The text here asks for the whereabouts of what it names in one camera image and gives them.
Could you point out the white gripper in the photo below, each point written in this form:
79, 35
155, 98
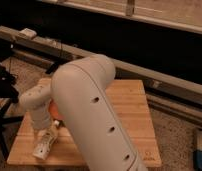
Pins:
40, 125

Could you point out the white plastic bottle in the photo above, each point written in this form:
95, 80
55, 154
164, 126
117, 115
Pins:
40, 151

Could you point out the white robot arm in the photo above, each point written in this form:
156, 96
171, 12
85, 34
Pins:
78, 88

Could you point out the orange ceramic bowl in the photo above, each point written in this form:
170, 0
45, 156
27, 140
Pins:
54, 111

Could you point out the black chair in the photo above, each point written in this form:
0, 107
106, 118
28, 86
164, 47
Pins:
7, 90

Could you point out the wooden table board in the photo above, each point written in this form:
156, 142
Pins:
129, 101

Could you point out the long wooden floor beam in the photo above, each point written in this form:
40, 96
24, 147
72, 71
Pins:
162, 82

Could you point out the white box on ledge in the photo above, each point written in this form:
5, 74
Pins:
28, 32

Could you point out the blue bin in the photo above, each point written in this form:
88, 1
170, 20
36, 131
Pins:
197, 154

